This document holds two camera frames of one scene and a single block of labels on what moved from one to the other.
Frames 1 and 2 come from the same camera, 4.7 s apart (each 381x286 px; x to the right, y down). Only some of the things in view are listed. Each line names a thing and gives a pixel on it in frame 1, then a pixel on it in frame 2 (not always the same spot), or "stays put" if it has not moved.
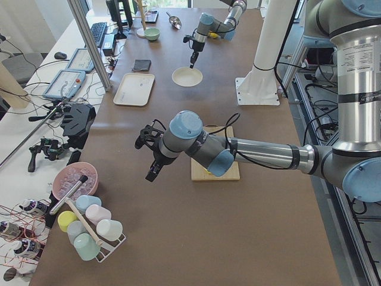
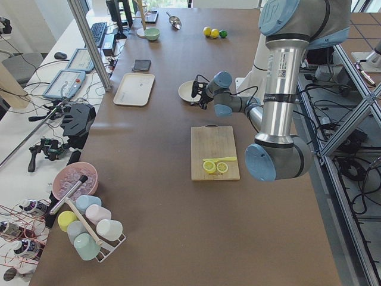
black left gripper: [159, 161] → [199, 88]
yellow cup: [65, 217] stays put
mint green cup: [86, 246] stays put
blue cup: [83, 201] stays put
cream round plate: [186, 76] → [184, 91]
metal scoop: [174, 22] stays put
